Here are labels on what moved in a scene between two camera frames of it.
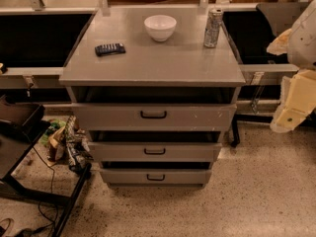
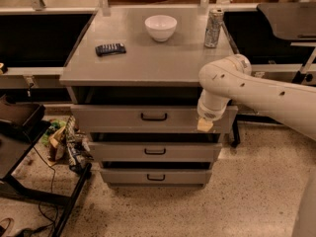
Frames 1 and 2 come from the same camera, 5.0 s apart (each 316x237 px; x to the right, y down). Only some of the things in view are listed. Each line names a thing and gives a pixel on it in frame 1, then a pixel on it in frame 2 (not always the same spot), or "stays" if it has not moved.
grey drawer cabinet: x=155 y=89 stays
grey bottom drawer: x=155 y=176 stays
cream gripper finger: x=297 y=101 -> x=206 y=114
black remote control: x=110 y=48 stays
